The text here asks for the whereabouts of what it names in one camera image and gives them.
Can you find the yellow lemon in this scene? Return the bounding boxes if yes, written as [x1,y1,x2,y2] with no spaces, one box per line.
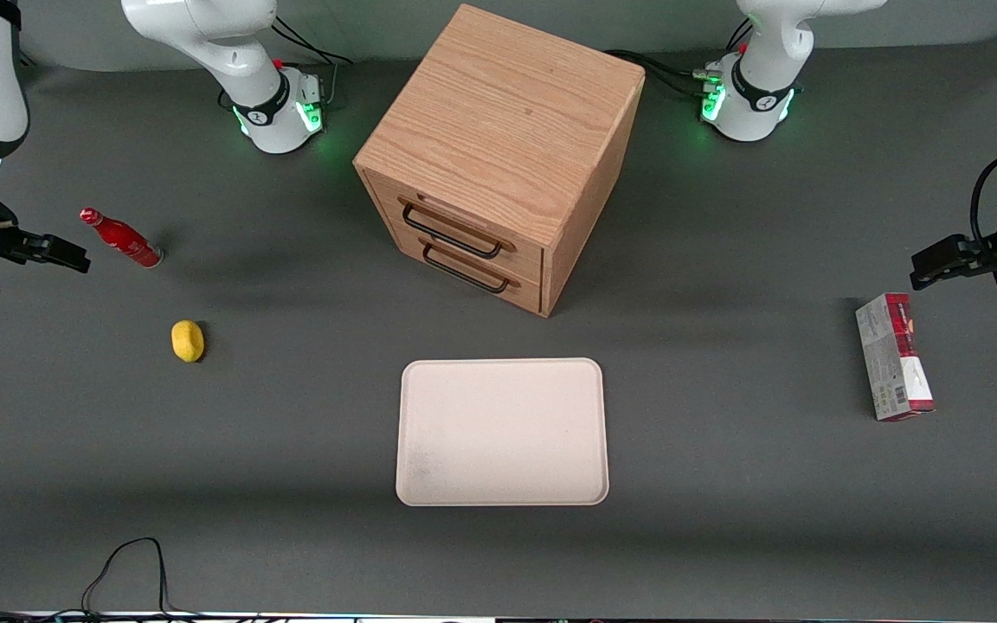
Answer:
[171,320,205,363]

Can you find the black looped cable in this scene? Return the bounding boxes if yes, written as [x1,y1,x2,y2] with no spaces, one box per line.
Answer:
[0,536,205,620]

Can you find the beige rectangular tray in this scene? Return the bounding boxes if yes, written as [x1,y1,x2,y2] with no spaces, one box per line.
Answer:
[396,357,610,507]

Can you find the black right arm base cables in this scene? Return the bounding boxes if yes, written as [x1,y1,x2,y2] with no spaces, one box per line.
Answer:
[269,16,355,110]

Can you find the black left arm base cables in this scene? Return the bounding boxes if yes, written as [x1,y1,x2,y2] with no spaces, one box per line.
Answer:
[606,49,721,98]

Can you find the black drawer handle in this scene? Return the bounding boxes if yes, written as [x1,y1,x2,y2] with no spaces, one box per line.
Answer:
[421,244,511,294]
[400,201,505,260]

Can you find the red coke bottle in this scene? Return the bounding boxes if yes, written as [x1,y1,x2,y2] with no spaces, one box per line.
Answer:
[80,208,164,269]

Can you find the black arm base cables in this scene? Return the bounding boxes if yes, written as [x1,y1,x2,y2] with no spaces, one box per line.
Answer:
[606,49,721,98]
[269,16,355,110]

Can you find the wooden drawer cabinet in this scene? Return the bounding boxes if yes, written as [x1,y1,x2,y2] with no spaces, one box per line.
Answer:
[353,3,646,318]

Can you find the grey and red carton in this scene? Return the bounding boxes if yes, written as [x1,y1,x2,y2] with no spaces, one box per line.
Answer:
[855,292,936,422]

